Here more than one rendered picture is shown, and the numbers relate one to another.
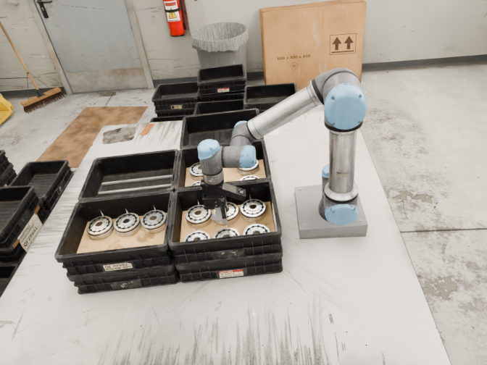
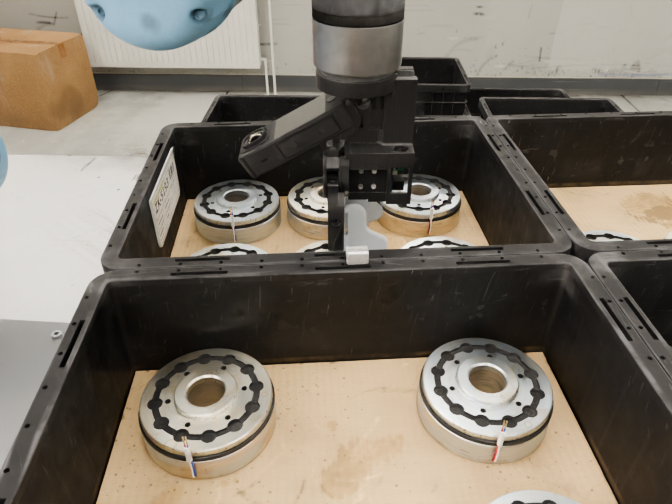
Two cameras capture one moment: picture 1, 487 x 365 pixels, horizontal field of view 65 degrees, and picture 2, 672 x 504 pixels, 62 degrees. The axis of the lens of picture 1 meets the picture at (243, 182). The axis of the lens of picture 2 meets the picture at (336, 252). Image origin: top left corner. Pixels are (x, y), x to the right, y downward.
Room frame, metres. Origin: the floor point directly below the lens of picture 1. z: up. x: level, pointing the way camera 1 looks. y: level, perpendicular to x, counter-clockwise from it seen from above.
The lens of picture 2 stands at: (1.55, 0.05, 1.20)
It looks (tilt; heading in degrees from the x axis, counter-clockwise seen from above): 36 degrees down; 176
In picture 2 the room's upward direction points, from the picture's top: straight up
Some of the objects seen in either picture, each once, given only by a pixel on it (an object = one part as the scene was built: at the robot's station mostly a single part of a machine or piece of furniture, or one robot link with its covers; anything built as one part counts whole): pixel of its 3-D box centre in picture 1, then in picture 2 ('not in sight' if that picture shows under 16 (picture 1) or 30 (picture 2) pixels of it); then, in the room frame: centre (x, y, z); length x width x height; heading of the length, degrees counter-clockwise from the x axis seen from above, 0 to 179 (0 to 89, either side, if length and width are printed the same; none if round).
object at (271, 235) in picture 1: (224, 212); (331, 185); (1.04, 0.09, 0.92); 0.40 x 0.30 x 0.02; 89
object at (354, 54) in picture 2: (213, 175); (357, 44); (1.07, 0.10, 1.07); 0.08 x 0.08 x 0.05
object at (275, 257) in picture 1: (229, 240); not in sight; (1.04, 0.09, 0.76); 0.40 x 0.30 x 0.12; 89
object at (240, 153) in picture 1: (239, 153); not in sight; (1.08, 0.00, 1.15); 0.11 x 0.11 x 0.08; 80
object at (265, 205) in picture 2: (256, 234); (236, 201); (0.96, -0.02, 0.86); 0.10 x 0.10 x 0.01
